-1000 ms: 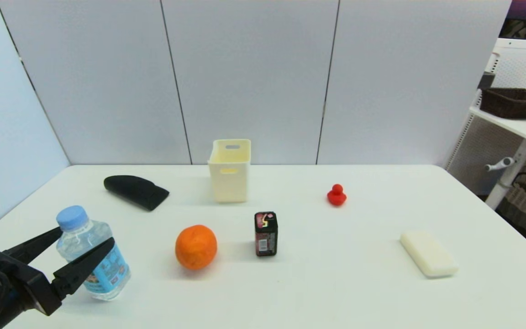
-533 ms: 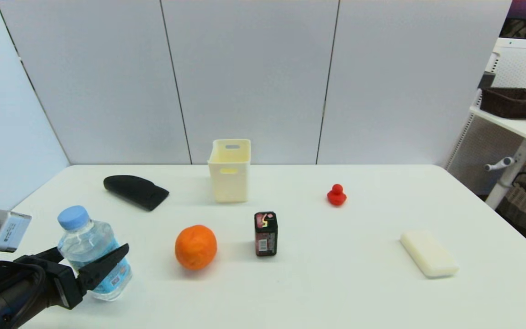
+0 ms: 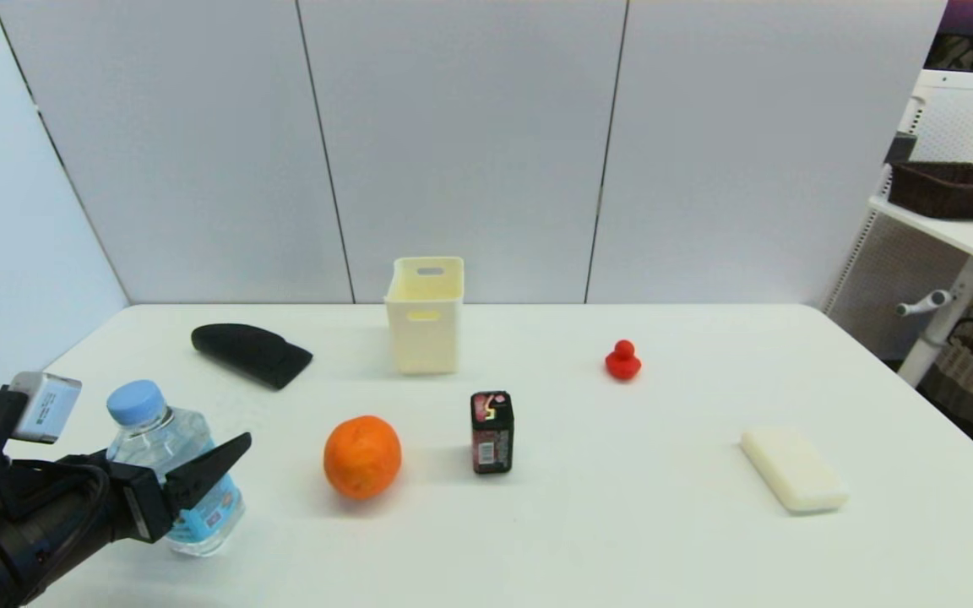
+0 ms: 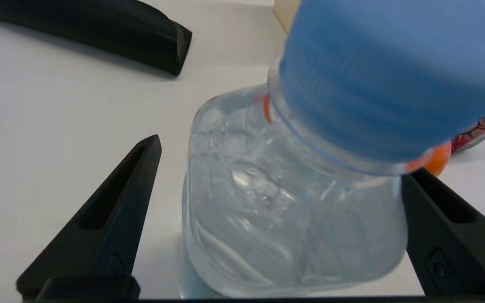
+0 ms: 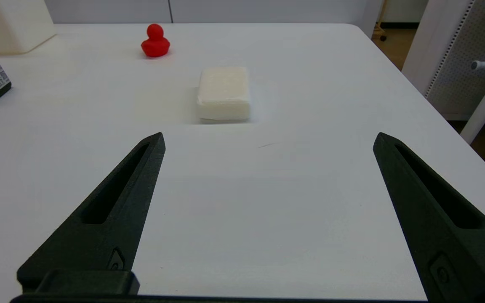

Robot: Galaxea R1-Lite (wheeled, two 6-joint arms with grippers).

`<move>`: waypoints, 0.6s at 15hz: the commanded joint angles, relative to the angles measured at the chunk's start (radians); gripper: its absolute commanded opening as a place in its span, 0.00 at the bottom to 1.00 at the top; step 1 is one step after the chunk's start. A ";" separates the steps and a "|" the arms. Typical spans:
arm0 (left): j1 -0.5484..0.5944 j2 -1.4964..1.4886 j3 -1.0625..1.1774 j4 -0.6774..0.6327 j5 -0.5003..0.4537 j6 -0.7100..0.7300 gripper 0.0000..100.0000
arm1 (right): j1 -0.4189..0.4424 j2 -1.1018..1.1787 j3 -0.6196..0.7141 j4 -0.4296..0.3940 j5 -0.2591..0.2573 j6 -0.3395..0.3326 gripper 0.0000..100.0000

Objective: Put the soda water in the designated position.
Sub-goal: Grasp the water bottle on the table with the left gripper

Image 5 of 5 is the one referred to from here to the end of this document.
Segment cream plastic storage bin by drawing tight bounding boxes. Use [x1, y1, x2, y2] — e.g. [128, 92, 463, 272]
[0, 0, 56, 56]

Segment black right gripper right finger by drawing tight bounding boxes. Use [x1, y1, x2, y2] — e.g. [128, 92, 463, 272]
[373, 133, 485, 303]

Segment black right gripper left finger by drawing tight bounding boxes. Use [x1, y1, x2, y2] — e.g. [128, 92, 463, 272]
[17, 133, 166, 293]

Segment white rectangular sponge block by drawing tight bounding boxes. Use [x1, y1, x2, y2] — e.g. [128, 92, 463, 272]
[196, 67, 251, 123]

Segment white shelf rack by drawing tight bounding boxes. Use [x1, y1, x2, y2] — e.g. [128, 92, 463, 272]
[402, 0, 485, 122]

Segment red rubber duck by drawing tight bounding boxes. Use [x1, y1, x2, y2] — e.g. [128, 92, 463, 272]
[141, 24, 171, 58]

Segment thin stand leg with caster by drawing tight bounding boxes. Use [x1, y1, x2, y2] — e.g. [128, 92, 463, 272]
[372, 0, 388, 42]

